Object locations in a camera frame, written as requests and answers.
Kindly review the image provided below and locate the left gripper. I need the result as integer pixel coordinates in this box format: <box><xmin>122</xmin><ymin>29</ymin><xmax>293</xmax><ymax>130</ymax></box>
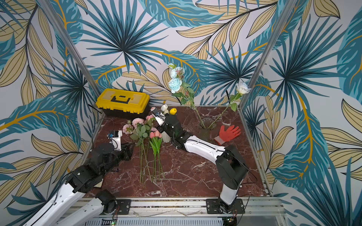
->
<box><xmin>101</xmin><ymin>142</ymin><xmax>136</xmax><ymax>177</ymax></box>

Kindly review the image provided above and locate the magenta rose stem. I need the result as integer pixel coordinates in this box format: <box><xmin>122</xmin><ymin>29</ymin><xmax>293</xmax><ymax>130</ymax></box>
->
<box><xmin>146</xmin><ymin>115</ymin><xmax>154</xmax><ymax>121</ymax></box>

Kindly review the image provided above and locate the pink peony spray stem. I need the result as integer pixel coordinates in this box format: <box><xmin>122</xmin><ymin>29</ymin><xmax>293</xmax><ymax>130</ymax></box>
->
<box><xmin>130</xmin><ymin>118</ymin><xmax>151</xmax><ymax>186</ymax></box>

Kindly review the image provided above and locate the light pink peony bunch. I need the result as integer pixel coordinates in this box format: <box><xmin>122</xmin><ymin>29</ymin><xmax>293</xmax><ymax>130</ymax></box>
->
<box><xmin>122</xmin><ymin>123</ymin><xmax>134</xmax><ymax>135</ymax></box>

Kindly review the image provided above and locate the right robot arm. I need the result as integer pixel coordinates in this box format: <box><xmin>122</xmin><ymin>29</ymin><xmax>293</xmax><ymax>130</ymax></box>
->
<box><xmin>152</xmin><ymin>109</ymin><xmax>249</xmax><ymax>206</ymax></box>

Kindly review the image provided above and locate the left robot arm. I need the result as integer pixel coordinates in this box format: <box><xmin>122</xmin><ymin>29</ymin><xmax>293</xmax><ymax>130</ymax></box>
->
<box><xmin>25</xmin><ymin>143</ymin><xmax>135</xmax><ymax>226</ymax></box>

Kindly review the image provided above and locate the white ribbed vase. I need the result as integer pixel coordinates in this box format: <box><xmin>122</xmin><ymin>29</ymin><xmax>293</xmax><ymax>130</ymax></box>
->
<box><xmin>161</xmin><ymin>132</ymin><xmax>171</xmax><ymax>143</ymax></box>

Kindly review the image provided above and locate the clear glass vase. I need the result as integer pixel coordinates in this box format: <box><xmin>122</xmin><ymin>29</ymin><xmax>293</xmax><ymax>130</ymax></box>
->
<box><xmin>198</xmin><ymin>118</ymin><xmax>216</xmax><ymax>143</ymax></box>

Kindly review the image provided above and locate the tulip bouquet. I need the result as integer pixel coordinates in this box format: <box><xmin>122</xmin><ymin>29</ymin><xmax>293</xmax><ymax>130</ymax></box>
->
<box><xmin>161</xmin><ymin>104</ymin><xmax>177</xmax><ymax>116</ymax></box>

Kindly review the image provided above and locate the tall pink white flower spray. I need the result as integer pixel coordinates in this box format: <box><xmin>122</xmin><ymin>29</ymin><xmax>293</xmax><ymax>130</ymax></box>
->
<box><xmin>168</xmin><ymin>63</ymin><xmax>206</xmax><ymax>129</ymax></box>

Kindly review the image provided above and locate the yellow black toolbox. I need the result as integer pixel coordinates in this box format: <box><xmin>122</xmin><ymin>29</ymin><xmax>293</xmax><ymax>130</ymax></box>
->
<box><xmin>96</xmin><ymin>89</ymin><xmax>150</xmax><ymax>120</ymax></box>

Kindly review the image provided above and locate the red glove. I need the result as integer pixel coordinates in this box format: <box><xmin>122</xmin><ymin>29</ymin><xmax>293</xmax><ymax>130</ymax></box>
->
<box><xmin>214</xmin><ymin>125</ymin><xmax>241</xmax><ymax>145</ymax></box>

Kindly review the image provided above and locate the white rose stem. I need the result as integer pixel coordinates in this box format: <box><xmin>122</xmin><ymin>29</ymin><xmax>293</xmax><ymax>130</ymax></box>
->
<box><xmin>207</xmin><ymin>81</ymin><xmax>252</xmax><ymax>129</ymax></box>

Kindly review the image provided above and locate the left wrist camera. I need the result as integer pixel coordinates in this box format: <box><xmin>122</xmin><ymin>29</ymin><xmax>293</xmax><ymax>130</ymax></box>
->
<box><xmin>107</xmin><ymin>131</ymin><xmax>123</xmax><ymax>151</ymax></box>

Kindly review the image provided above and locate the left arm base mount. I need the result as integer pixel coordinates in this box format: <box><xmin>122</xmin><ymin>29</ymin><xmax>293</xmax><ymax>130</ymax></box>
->
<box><xmin>96</xmin><ymin>199</ymin><xmax>132</xmax><ymax>216</ymax></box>

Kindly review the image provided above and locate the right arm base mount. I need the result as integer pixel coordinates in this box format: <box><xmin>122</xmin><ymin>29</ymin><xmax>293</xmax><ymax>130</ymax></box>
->
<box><xmin>206</xmin><ymin>198</ymin><xmax>245</xmax><ymax>214</ymax></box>

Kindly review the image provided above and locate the aluminium front rail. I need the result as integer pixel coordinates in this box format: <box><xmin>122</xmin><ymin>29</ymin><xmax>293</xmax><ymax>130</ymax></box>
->
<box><xmin>46</xmin><ymin>196</ymin><xmax>286</xmax><ymax>218</ymax></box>

